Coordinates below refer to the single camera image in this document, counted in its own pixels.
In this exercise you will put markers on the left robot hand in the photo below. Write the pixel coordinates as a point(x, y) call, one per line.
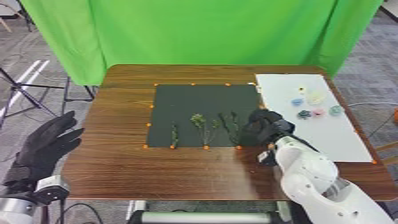
point(45, 150)

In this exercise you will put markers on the blue flower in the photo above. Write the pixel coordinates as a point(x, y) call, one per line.
point(297, 101)

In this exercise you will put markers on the yellow flower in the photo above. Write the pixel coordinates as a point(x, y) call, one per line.
point(302, 89)

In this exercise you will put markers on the dark mat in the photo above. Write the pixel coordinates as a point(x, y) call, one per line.
point(201, 100)

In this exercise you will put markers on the white flower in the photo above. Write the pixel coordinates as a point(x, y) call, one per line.
point(315, 97)

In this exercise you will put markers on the pale grey bar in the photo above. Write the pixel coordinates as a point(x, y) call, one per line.
point(207, 218)

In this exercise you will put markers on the black tripod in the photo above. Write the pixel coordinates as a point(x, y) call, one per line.
point(20, 90)

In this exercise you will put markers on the white sheet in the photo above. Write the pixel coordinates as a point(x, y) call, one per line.
point(320, 133)

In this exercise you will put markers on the teal flower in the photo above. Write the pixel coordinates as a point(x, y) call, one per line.
point(304, 114)

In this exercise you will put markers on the pink flower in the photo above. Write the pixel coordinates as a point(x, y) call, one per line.
point(318, 112)

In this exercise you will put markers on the pale green flower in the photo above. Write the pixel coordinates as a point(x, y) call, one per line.
point(336, 110)

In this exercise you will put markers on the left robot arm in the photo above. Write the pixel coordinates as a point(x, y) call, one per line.
point(29, 203)

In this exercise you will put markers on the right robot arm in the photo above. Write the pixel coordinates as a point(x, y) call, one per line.
point(313, 180)

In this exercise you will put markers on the green sprig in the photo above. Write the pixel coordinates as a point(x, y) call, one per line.
point(235, 128)
point(199, 121)
point(175, 135)
point(215, 124)

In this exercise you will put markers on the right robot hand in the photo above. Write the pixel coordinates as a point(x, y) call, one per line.
point(267, 126)

